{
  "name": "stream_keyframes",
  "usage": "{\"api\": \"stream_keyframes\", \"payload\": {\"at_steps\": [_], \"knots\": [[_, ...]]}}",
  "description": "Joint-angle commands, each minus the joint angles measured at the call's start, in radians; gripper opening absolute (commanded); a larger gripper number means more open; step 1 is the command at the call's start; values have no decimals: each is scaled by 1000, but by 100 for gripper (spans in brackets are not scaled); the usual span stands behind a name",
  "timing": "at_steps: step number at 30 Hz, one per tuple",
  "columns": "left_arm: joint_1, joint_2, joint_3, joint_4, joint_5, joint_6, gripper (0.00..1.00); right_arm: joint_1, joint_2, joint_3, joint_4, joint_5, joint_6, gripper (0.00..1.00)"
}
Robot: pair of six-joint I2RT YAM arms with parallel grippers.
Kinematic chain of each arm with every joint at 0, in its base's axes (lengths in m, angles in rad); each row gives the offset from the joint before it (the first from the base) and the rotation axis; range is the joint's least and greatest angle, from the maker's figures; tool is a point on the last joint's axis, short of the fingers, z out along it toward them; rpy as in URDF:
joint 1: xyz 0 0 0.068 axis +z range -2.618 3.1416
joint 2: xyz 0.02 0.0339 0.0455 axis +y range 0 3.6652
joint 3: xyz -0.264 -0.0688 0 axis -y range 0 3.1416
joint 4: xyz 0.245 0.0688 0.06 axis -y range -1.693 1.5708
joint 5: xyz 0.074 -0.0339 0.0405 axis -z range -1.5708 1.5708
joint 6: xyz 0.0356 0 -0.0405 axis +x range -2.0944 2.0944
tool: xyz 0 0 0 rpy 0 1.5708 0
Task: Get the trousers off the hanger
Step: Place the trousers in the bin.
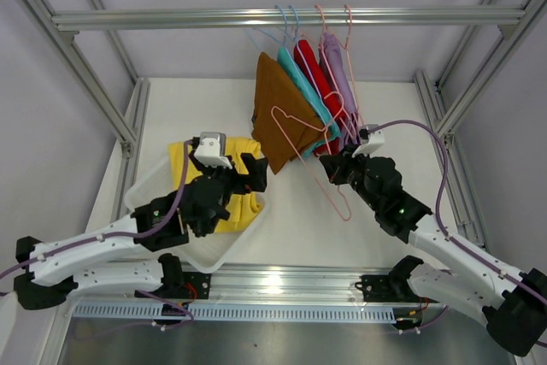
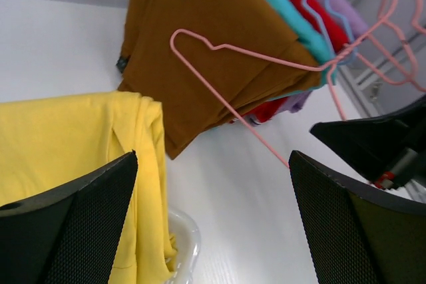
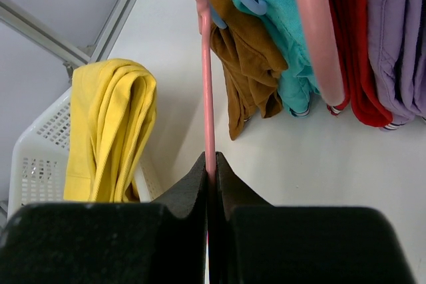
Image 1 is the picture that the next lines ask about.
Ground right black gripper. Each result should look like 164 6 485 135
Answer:
320 144 382 211

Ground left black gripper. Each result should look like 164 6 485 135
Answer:
188 150 266 235

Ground yellow trousers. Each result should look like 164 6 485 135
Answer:
168 137 263 233

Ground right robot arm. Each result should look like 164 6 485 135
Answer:
320 146 546 357

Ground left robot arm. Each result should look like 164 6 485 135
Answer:
13 132 268 310

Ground teal trousers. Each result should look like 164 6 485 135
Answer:
277 48 338 149

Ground pink hanger of red trousers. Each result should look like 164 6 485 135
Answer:
314 4 343 121

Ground brown trousers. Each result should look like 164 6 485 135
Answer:
251 52 324 174

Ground lilac trousers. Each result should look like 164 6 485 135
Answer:
325 32 360 144

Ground red trousers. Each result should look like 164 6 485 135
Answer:
293 39 348 156

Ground pink hanger of lilac trousers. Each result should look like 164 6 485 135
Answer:
341 3 364 139

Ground blue hanger of brown trousers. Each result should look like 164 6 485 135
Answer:
244 4 295 51

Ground blue hanger of teal trousers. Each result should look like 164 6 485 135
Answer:
289 4 300 44

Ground white plastic basket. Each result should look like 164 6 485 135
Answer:
124 156 269 274

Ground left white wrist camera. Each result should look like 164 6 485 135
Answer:
194 132 232 169

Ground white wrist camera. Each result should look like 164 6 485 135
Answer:
194 132 232 169
352 124 385 158

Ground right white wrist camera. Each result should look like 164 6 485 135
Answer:
352 124 385 158

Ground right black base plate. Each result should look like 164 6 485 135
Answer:
353 274 438 309

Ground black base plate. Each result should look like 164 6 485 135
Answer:
353 274 438 309
156 272 211 326

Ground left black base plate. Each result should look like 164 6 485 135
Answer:
156 272 211 326

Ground slotted cable duct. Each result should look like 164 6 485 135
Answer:
73 301 396 324

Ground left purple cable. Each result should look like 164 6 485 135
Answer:
0 140 197 336

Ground aluminium hanging rail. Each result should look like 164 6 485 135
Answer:
52 5 526 32

